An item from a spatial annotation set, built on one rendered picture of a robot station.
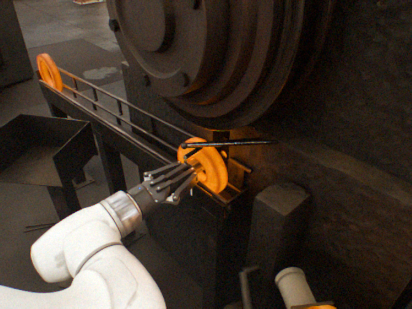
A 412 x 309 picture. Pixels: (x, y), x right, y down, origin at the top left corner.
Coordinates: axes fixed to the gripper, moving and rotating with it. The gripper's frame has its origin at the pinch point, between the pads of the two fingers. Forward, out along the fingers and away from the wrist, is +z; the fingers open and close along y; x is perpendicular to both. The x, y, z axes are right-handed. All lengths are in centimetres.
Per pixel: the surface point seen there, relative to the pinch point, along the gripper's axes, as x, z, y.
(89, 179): -74, -3, -105
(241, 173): -1.9, 5.5, 8.8
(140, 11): 37.6, -9.2, -0.6
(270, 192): 4.8, -0.2, 21.6
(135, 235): -74, -5, -51
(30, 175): -13, -32, -47
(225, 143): 14.0, -3.1, 12.1
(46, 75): -10, -1, -114
